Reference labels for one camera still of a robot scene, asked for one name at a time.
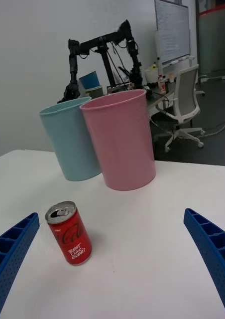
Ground pale blue plastic bin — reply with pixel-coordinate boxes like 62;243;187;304
38;96;103;182

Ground whiteboard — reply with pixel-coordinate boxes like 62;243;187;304
154;0;195;67

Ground small bottle with red label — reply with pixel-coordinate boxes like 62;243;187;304
158;74;167;94

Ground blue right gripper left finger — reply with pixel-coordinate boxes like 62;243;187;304
0;212;40;319

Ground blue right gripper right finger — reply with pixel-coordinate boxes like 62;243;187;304
183;208;225;319

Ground pink plastic bin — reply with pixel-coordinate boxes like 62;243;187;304
79;89;157;191

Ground red drink can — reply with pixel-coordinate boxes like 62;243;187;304
44;200;93;266

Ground desk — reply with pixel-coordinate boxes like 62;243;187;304
142;81;178;119

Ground small green plastic bin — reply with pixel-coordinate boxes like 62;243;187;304
85;85;104;99

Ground small blue plastic bin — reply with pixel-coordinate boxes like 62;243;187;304
79;70;101;90

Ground white container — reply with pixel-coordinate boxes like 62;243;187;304
144;68;159;83

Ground white office chair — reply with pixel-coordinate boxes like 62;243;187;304
156;64;208;153

